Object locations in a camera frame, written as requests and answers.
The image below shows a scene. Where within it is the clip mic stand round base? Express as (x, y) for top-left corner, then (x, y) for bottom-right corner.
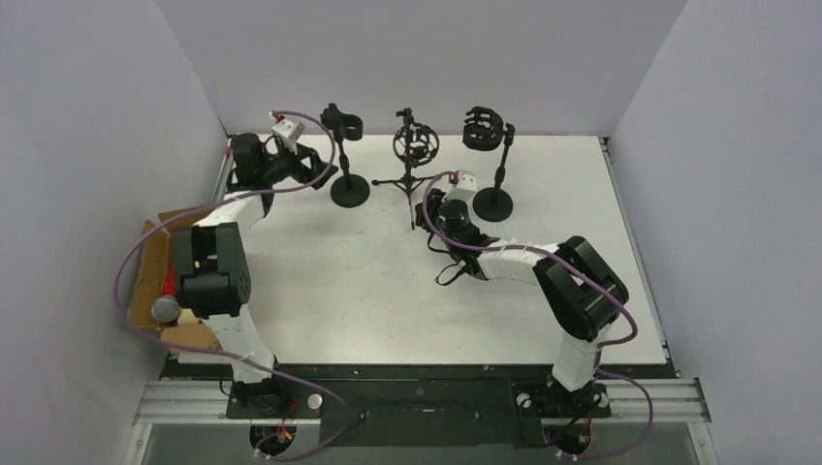
(321, 103), (370, 208)

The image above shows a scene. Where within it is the tripod shock mount stand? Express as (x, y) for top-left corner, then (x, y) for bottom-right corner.
(370, 108), (440, 231)

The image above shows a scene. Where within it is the brown cardboard box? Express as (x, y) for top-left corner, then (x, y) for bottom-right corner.
(126, 208), (219, 352)

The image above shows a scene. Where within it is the red glitter microphone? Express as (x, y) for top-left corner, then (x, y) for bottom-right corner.
(160, 265), (175, 295)

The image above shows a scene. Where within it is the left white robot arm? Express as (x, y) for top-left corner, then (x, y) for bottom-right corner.
(171, 133), (339, 386)

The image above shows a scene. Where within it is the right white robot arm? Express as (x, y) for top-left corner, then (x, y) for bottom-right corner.
(414, 189), (629, 392)

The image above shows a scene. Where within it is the grey mesh head microphone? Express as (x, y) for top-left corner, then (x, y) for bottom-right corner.
(150, 294), (181, 326)

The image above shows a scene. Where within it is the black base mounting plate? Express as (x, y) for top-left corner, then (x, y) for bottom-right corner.
(163, 364), (675, 458)

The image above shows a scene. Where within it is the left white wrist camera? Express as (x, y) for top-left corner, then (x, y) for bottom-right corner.
(270, 111), (305, 155)

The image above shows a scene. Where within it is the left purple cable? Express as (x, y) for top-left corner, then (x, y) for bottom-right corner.
(113, 109), (353, 463)

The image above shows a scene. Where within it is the purple cable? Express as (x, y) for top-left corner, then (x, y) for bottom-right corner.
(420, 170), (655, 462)
(113, 109), (353, 463)

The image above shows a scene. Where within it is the shock mount stand round base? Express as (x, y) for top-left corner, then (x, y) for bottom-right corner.
(462, 106), (516, 223)

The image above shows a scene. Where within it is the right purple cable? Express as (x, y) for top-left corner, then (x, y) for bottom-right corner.
(420, 170), (655, 462)

